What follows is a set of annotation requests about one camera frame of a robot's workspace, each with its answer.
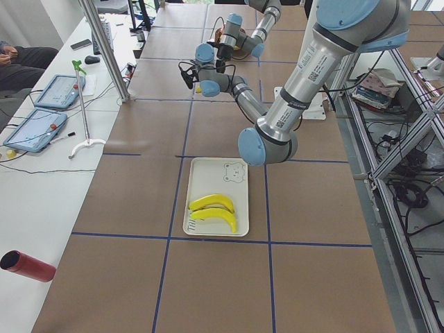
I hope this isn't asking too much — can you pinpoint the white rectangular bear plate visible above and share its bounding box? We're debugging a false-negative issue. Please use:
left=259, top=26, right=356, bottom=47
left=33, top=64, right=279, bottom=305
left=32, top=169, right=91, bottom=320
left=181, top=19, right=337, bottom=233
left=182, top=157, right=249, bottom=237

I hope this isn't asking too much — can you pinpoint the aluminium frame post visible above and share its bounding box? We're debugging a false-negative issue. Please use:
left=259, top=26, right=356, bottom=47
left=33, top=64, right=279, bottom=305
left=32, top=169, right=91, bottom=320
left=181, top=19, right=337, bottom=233
left=78, top=0, right=130, bottom=103

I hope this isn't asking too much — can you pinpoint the blue teach pendant far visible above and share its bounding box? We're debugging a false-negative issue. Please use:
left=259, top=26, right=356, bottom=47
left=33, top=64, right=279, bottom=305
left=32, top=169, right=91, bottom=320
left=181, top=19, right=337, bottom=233
left=34, top=74, right=85, bottom=110

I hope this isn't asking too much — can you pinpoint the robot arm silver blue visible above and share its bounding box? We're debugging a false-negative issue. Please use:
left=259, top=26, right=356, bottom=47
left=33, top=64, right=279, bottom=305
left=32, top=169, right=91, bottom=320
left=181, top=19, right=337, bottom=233
left=192, top=1, right=411, bottom=166
left=214, top=0, right=282, bottom=66

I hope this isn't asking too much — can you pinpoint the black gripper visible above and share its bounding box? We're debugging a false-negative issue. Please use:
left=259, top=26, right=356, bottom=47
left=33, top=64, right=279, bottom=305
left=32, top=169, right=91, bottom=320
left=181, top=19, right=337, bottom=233
left=216, top=43, right=234, bottom=68

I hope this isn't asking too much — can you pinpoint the red cylinder bottle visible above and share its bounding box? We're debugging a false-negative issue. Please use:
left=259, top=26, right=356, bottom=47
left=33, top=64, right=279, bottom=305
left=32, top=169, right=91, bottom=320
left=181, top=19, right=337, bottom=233
left=1, top=250, right=56, bottom=282

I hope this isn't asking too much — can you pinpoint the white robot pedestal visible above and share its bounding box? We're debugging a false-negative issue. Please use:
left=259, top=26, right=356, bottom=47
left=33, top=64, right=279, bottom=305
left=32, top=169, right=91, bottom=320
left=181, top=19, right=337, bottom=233
left=284, top=1, right=326, bottom=120

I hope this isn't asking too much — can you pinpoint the metal cup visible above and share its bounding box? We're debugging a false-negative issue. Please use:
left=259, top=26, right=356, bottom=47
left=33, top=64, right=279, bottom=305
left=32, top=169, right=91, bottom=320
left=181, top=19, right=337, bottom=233
left=135, top=30, right=145, bottom=42

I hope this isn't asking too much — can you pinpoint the reacher grabber tool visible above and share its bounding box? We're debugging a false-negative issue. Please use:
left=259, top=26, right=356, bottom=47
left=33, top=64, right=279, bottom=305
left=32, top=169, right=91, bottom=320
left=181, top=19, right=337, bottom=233
left=68, top=60, right=106, bottom=160

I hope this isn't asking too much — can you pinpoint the black smartphone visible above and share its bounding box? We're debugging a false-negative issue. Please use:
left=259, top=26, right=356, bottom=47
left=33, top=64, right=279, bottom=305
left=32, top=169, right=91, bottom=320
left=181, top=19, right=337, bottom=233
left=70, top=39, right=92, bottom=51

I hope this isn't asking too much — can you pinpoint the person in dark clothes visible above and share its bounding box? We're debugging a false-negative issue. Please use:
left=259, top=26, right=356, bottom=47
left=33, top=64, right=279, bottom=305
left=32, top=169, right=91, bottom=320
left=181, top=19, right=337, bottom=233
left=1, top=41, right=58, bottom=92

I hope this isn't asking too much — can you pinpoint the stack of cloths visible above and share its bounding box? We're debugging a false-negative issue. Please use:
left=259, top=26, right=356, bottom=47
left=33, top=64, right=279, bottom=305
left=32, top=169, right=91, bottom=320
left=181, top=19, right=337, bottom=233
left=351, top=68, right=404, bottom=110

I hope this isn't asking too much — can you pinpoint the blue teach pendant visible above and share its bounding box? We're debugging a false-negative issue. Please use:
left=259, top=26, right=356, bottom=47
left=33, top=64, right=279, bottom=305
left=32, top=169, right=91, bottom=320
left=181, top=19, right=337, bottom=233
left=3, top=108, right=67, bottom=153
left=34, top=74, right=85, bottom=110

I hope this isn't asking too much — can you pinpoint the black computer mouse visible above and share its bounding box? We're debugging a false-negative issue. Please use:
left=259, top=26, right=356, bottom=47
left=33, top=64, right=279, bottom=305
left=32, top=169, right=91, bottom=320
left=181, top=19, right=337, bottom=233
left=84, top=55, right=101, bottom=65

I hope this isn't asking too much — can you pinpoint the brown wicker basket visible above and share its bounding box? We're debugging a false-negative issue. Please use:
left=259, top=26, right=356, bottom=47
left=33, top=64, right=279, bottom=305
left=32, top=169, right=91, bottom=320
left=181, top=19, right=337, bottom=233
left=214, top=26, right=250, bottom=61

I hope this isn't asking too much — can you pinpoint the yellow small cap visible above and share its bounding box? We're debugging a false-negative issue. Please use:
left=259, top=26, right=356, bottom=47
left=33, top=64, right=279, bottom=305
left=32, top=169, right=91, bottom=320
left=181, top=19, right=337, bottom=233
left=7, top=150, right=17, bottom=159

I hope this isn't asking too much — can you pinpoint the blue teach pendant near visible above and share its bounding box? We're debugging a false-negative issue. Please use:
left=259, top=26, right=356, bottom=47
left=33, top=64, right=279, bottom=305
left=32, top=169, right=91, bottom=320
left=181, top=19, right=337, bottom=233
left=3, top=108, right=67, bottom=153

